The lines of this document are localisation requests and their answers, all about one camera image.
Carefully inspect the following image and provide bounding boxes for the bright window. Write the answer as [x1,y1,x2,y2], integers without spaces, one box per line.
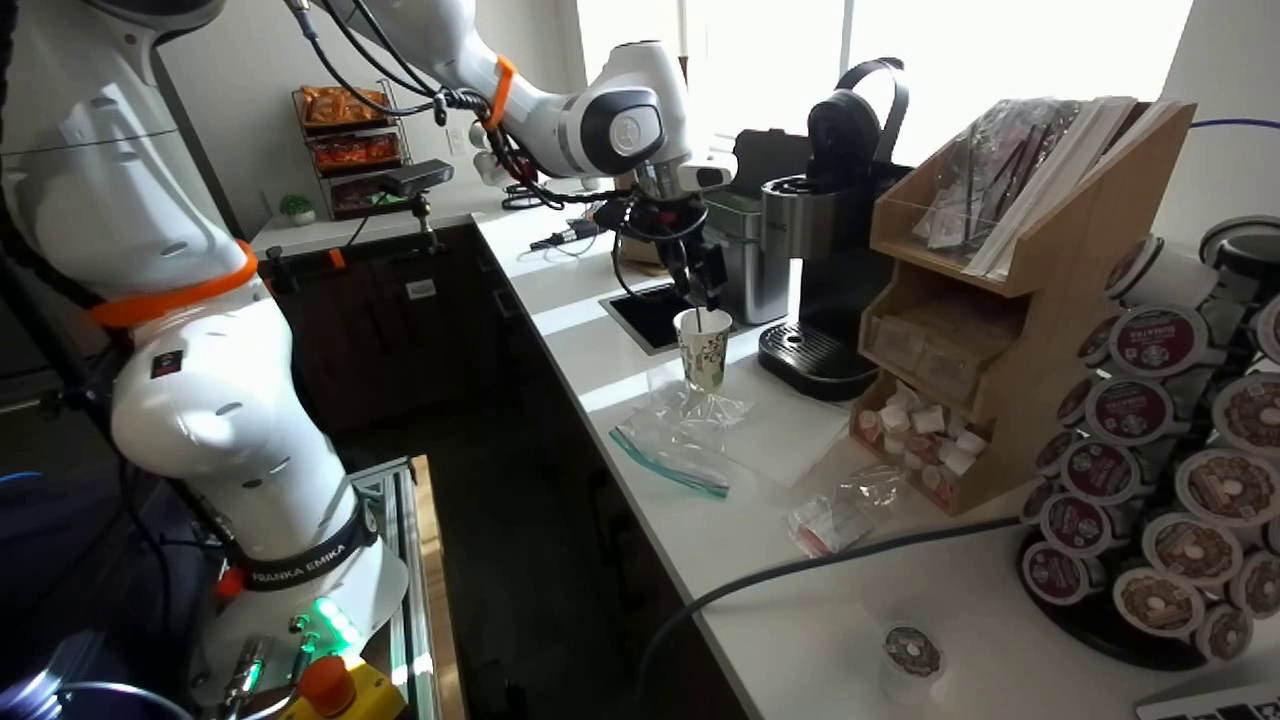
[572,0,1195,153]

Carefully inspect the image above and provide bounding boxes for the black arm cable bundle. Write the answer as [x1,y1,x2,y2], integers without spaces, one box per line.
[280,0,632,214]

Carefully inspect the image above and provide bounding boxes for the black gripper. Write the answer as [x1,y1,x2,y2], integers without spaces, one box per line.
[646,198,732,320]

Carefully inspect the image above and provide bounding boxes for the black coffee pod carousel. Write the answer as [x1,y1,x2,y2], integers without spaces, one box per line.
[1010,216,1280,675]

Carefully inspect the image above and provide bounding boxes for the steel framed counter waste chute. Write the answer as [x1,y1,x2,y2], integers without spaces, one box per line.
[600,281,710,358]

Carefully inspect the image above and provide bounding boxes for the dark side cabinet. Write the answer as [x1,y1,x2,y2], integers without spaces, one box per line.
[250,219,537,445]

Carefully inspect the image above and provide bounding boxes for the clear plastic wrapped packets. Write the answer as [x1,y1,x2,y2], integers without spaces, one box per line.
[917,97,1110,255]

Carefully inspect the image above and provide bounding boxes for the black silver pod coffee machine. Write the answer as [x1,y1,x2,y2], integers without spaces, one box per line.
[757,53,925,405]

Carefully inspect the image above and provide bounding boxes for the snack shelf with orange packets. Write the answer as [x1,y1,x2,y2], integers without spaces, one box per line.
[287,82,455,219]

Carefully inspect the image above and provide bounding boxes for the dark power cable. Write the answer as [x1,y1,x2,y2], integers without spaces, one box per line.
[632,514,1030,720]

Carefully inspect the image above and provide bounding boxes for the clear zip bag green seal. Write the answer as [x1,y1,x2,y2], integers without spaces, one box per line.
[606,376,757,503]

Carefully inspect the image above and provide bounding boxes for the metal robot stand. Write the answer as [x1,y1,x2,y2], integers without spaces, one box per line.
[337,451,442,720]

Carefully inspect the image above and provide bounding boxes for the brown sugar packet stack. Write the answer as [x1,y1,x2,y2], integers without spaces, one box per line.
[875,312,1017,405]

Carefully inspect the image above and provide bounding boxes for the dark counter base cabinet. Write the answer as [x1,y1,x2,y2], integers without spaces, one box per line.
[471,243,757,720]

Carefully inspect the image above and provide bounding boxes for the white paper sleeves bundle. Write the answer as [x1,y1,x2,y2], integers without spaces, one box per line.
[973,93,1152,275]

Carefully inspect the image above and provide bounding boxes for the printed white paper cup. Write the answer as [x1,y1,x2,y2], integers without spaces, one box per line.
[673,306,738,399]

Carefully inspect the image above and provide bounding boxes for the emergency stop button yellow box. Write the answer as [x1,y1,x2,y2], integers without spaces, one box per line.
[275,651,408,720]

